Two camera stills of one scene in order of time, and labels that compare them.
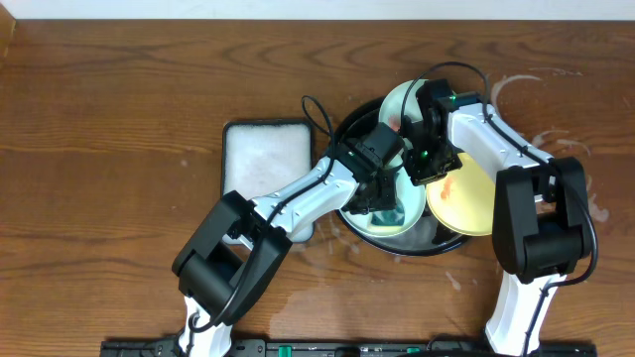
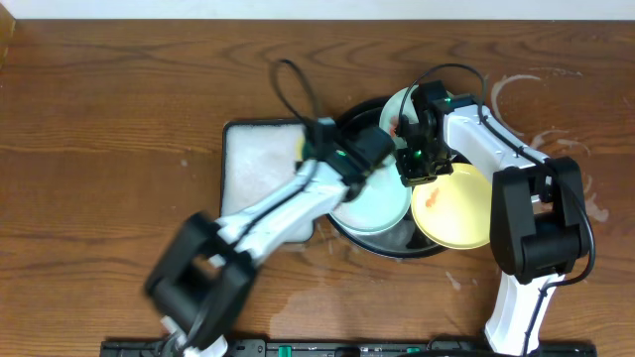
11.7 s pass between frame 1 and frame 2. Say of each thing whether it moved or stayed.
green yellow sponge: moved
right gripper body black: stayed
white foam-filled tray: stayed
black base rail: stayed
